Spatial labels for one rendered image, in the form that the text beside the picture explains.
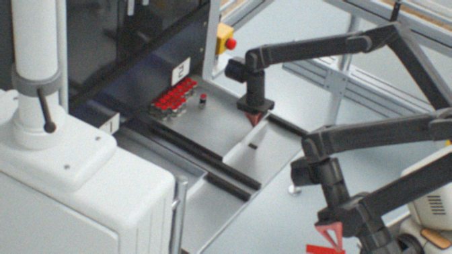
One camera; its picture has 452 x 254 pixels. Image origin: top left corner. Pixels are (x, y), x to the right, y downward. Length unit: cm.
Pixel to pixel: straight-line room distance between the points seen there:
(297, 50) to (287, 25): 227
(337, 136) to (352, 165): 203
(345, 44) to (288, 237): 141
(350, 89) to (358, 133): 168
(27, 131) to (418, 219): 95
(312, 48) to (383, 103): 114
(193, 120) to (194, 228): 44
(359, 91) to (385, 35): 128
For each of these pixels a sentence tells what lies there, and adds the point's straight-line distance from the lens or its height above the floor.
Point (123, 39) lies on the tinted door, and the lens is 240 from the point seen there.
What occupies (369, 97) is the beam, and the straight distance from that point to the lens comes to 361.
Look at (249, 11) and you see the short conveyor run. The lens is 326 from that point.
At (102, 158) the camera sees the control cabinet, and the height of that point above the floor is 158.
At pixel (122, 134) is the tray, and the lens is 272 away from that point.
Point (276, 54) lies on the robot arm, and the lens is 257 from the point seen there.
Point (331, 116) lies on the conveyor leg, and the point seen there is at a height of 30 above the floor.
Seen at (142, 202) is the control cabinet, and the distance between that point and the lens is 161.
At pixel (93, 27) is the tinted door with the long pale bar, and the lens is 227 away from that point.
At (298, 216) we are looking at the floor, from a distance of 376.
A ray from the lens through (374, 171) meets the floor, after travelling 404.
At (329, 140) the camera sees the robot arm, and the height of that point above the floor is 139.
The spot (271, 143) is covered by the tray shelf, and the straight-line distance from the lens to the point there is 274.
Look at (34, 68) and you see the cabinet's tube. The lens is 155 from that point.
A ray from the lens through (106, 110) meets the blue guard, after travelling 248.
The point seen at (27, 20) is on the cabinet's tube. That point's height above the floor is 186.
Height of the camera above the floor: 272
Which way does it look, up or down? 42 degrees down
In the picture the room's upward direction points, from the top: 8 degrees clockwise
